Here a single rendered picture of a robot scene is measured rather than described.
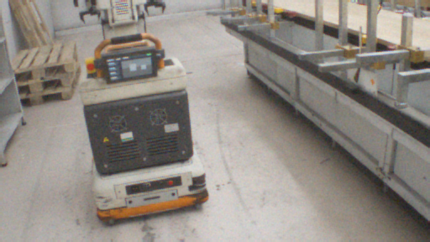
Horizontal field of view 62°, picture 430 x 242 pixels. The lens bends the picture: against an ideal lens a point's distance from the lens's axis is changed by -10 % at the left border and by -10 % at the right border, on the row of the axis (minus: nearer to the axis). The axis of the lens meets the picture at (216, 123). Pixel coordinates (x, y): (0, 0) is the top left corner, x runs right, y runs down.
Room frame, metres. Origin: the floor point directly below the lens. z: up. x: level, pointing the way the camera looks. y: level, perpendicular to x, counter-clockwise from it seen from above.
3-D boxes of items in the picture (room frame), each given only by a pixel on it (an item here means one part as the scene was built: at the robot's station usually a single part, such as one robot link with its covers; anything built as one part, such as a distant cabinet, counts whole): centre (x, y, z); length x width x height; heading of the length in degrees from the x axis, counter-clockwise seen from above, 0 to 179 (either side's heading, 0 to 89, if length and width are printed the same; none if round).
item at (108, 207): (2.08, 0.45, 0.16); 0.67 x 0.64 x 0.25; 13
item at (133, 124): (1.99, 0.43, 0.59); 0.55 x 0.34 x 0.83; 103
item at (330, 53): (1.89, -0.64, 0.83); 0.43 x 0.03 x 0.04; 103
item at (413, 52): (1.43, -0.80, 0.95); 0.14 x 0.06 x 0.05; 13
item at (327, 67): (1.64, -0.67, 0.84); 0.43 x 0.03 x 0.04; 103
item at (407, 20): (1.46, -0.79, 0.86); 0.04 x 0.04 x 0.48; 13
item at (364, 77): (1.72, -0.71, 0.75); 0.26 x 0.01 x 0.10; 13
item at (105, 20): (2.36, 0.51, 0.99); 0.28 x 0.16 x 0.22; 103
